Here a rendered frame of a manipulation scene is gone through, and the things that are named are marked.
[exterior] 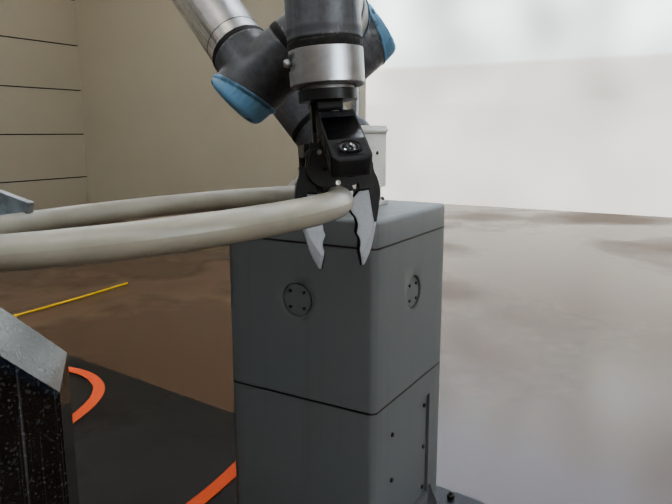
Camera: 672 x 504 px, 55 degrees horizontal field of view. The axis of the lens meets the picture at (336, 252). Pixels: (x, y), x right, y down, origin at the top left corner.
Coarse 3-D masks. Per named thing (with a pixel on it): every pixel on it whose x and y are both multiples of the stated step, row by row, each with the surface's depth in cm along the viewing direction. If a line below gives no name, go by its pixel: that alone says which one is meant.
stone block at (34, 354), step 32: (0, 320) 116; (0, 352) 111; (32, 352) 120; (64, 352) 130; (0, 384) 111; (32, 384) 116; (64, 384) 126; (0, 416) 112; (32, 416) 117; (64, 416) 124; (0, 448) 112; (32, 448) 117; (64, 448) 123; (0, 480) 113; (32, 480) 118; (64, 480) 124
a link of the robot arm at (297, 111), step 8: (296, 96) 152; (288, 104) 152; (296, 104) 152; (304, 104) 151; (280, 112) 155; (288, 112) 153; (296, 112) 152; (304, 112) 151; (280, 120) 157; (288, 120) 154; (296, 120) 152; (288, 128) 155
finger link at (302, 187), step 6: (300, 168) 75; (306, 168) 75; (324, 168) 76; (300, 174) 75; (306, 174) 76; (300, 180) 76; (306, 180) 76; (300, 186) 76; (306, 186) 76; (312, 186) 76; (294, 192) 77; (300, 192) 76; (306, 192) 76; (312, 192) 76
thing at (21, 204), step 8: (0, 192) 86; (8, 192) 87; (0, 200) 87; (8, 200) 86; (16, 200) 86; (24, 200) 86; (0, 208) 87; (8, 208) 86; (16, 208) 86; (24, 208) 85; (32, 208) 86
